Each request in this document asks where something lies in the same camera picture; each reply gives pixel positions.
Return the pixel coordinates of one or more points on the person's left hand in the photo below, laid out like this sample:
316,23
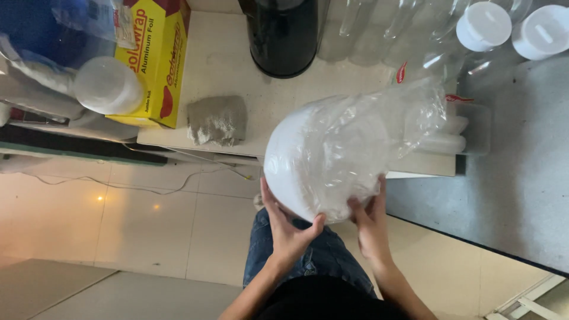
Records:
286,238

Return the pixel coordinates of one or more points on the person's right hand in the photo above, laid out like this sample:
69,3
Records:
372,235

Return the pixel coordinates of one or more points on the bagged stack of white bowls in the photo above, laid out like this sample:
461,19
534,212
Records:
329,155

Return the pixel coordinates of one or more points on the person's blue jeans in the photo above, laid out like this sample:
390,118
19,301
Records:
320,257

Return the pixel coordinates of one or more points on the person's black shirt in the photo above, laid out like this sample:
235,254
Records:
329,300

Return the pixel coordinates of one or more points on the grey crumpled cloth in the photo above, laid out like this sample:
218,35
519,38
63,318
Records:
218,120

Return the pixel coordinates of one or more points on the clear plastic box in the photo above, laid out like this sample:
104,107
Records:
471,129

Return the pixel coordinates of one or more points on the clear plastic bottle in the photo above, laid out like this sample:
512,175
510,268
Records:
426,57
342,31
382,35

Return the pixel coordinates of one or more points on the black cylindrical flask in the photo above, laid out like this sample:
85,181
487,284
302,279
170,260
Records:
284,40

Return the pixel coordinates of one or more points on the yellow aluminium foil box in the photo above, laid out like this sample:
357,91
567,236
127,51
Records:
155,66

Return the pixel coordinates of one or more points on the dark shelf board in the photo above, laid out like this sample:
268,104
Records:
75,149

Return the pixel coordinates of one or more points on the clear jar with white lid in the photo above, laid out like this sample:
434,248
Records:
542,32
483,25

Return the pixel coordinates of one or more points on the white plastic bag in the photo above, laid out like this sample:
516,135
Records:
40,100

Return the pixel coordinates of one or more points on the clear plastic packet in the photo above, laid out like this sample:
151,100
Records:
95,20

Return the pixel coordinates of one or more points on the blue plastic bag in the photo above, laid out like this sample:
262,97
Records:
40,31

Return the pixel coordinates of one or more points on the white metal frame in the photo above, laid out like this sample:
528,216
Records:
529,304

